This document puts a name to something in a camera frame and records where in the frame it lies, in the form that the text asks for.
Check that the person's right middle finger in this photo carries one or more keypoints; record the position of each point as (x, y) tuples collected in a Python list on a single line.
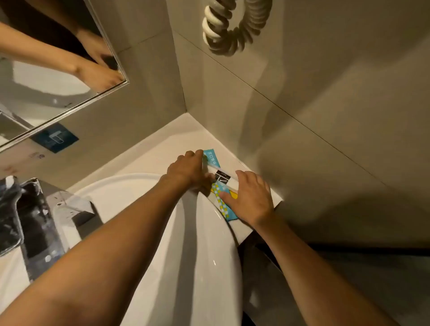
[(253, 181)]

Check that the person's left forearm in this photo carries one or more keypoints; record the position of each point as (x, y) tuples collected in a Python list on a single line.
[(111, 255)]

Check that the chrome faucet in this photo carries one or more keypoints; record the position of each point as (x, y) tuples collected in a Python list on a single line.
[(37, 221)]

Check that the light blue packet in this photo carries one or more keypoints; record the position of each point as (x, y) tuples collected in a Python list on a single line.
[(211, 158)]

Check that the blue wall sticker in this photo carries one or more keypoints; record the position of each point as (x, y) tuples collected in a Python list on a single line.
[(54, 137)]

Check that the white ceramic sink basin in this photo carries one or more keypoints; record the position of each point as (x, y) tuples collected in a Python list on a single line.
[(198, 268)]

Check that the person's left hand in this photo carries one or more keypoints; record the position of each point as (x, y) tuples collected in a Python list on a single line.
[(188, 171)]

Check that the person's right thumb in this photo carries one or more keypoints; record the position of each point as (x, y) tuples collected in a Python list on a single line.
[(229, 201)]

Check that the person's right forearm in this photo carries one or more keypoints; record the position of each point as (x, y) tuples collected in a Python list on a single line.
[(312, 278)]

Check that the white packet with black label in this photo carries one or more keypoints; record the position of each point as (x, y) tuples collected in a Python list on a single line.
[(222, 175)]

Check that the person's left fingers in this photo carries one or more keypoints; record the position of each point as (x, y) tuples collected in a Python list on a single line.
[(196, 158)]

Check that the yellow and blue checkered packet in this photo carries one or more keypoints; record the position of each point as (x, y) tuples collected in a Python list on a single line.
[(224, 204)]

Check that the wall mirror with metal frame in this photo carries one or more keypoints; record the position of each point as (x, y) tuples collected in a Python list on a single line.
[(50, 90)]

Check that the person's right hand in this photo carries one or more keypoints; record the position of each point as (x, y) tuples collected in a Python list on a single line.
[(255, 201)]

